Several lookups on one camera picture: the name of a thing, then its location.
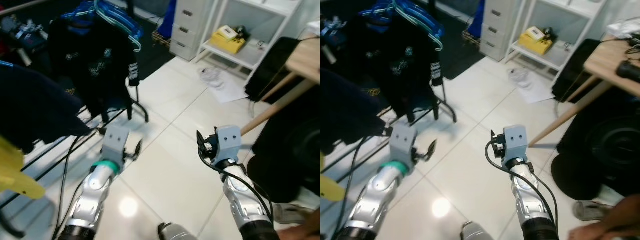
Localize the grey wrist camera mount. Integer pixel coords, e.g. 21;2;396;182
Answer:
389;125;418;168
215;125;244;166
102;125;131;168
501;125;529;167

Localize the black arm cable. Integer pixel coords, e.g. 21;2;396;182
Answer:
52;127;107;240
340;131;396;240
486;141;560;226
198;142;276;223

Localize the light wooden table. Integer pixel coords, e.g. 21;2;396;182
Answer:
240;36;321;137
527;35;640;148

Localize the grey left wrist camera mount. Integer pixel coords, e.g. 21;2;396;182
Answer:
389;125;418;168
102;125;131;168

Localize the white drawer cabinet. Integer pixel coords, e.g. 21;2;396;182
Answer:
480;0;531;62
169;0;221;62

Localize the navy printed sweatshirt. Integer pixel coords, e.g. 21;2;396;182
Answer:
320;67;391;156
0;61;93;155

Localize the yellow box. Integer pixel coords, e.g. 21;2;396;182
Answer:
517;26;555;56
209;25;247;55

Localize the teal plastic hanger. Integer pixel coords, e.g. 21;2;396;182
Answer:
395;0;445;51
92;0;143;51

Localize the white shelf unit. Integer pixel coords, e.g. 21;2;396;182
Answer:
504;0;613;71
194;0;305;71

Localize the black electronic device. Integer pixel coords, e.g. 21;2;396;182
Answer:
320;15;353;66
0;14;50;66

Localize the blue bag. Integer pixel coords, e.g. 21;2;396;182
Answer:
471;0;488;40
162;0;179;40

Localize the white cable bundle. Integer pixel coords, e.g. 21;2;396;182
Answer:
508;67;533;89
198;67;224;89

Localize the black metal clothes rack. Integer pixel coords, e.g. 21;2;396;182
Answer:
0;82;151;240
320;82;458;201

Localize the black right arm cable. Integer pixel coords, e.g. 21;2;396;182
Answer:
198;142;276;223
486;141;560;226

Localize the blue plastic hanger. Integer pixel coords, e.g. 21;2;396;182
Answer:
372;0;446;52
62;0;146;52

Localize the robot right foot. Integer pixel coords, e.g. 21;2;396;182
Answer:
157;222;198;240
460;221;497;240

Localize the white paper sheet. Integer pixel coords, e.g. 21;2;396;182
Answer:
515;75;556;104
206;75;250;104

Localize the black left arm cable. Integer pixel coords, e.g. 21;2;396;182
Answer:
340;131;396;240
52;127;107;240

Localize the grey slipper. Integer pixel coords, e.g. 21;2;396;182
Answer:
572;200;618;222
273;202;315;226

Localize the black remote controller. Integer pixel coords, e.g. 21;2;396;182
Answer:
616;60;640;83

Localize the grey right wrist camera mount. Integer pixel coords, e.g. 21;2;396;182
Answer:
215;125;244;166
501;125;529;167

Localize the yellow t-shirt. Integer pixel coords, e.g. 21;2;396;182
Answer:
0;135;47;201
320;172;346;203

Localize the black floor fan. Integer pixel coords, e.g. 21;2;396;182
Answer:
247;102;321;203
550;97;640;202

